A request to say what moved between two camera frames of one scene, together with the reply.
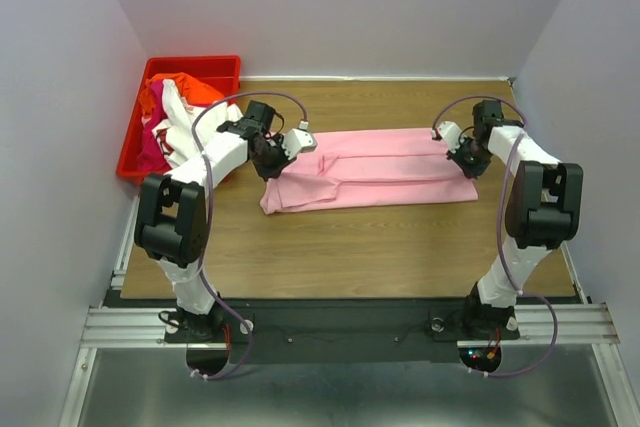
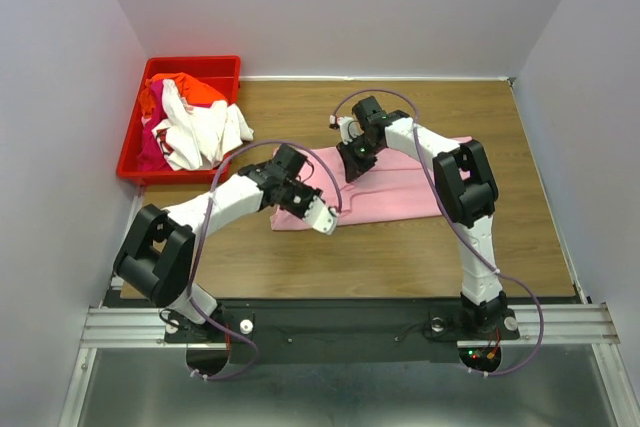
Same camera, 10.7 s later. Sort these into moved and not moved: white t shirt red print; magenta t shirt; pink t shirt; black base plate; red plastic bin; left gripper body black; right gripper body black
Moved: left gripper body black; right gripper body black; pink t shirt
Not moved: white t shirt red print; red plastic bin; magenta t shirt; black base plate
